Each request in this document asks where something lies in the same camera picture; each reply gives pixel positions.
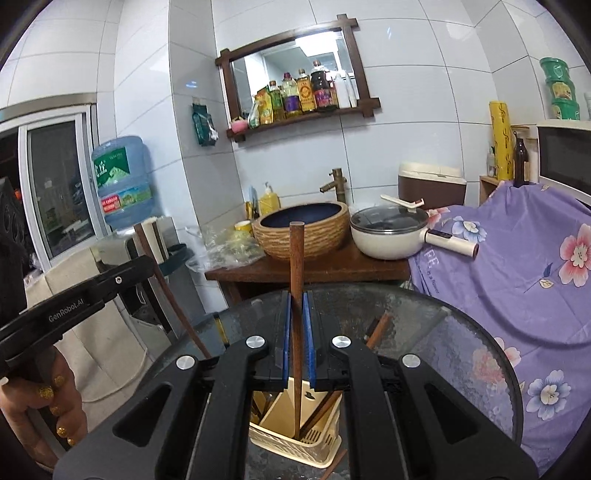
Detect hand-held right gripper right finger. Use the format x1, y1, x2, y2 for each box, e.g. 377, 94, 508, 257
302, 290, 539, 480

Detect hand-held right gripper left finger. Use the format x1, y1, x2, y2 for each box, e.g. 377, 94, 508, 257
53, 291, 293, 480

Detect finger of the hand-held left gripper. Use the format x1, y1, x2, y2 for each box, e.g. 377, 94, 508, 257
98, 255, 156, 302

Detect brown wooden chopstick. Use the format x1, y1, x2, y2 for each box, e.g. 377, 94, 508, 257
318, 448, 347, 480
289, 222, 305, 439
133, 223, 213, 361
300, 314, 391, 439
252, 390, 273, 425

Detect cream plastic utensil holder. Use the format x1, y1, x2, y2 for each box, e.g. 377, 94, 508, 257
249, 376, 345, 467

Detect person's left hand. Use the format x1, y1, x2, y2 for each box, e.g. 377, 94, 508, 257
0, 344, 89, 462

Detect grey water dispenser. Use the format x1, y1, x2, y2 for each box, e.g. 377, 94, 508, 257
90, 217, 222, 352

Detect wooden counter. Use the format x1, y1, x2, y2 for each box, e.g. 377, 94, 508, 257
204, 240, 411, 305

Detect beige cloth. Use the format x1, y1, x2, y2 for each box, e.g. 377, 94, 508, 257
44, 258, 185, 402

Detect blue water bottle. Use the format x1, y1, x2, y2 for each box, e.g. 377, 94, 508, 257
91, 135, 155, 229

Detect woven pattern wash basin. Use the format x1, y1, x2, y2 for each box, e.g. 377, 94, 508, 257
252, 202, 350, 261

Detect clear plastic bags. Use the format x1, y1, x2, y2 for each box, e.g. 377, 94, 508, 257
185, 224, 266, 273

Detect white electric pot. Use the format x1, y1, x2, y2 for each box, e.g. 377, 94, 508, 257
349, 205, 479, 261

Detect window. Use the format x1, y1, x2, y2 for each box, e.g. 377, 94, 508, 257
0, 104, 109, 273

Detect round glass table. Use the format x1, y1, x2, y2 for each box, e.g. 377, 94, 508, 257
152, 284, 525, 480

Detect yellow soap pump bottle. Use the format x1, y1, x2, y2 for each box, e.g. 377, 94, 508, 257
259, 182, 281, 216

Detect bronze faucet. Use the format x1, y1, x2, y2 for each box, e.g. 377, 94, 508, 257
320, 167, 347, 204

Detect white rice scoop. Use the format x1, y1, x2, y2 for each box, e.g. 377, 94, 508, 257
380, 194, 426, 213

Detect green packet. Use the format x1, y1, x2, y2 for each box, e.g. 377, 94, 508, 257
191, 102, 219, 147

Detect brown cream rice cooker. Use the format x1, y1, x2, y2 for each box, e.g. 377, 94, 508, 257
398, 161, 468, 210

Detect purple floral cloth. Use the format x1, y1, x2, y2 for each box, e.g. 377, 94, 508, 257
409, 180, 591, 476

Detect yellow green refill pouch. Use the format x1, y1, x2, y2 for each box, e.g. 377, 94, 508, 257
249, 88, 274, 129

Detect green oil bottle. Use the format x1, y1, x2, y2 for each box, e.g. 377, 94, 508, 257
268, 80, 284, 121

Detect small wooden box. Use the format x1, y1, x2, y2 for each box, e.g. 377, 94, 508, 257
479, 174, 504, 206

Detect purple label bottle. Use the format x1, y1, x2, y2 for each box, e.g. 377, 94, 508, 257
281, 71, 303, 118

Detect orange label bottle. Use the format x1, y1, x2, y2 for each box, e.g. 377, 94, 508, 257
296, 68, 317, 114

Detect dark soy sauce bottle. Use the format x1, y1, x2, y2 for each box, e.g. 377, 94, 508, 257
310, 61, 339, 112

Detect white squeeze bottle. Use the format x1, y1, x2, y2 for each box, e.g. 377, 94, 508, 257
333, 71, 358, 109

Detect wooden framed mirror shelf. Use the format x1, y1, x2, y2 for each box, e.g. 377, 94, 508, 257
215, 14, 382, 143

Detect brown glass bottle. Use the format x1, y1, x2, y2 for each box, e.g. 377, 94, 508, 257
512, 137, 529, 188

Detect yellow wrap roll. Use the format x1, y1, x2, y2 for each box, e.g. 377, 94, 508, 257
489, 102, 515, 182

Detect white microwave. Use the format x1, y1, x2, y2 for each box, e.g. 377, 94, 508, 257
536, 119, 591, 206

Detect green instant noodle cup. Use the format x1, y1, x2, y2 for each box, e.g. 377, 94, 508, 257
550, 98, 581, 121
539, 56, 573, 80
545, 78, 577, 100

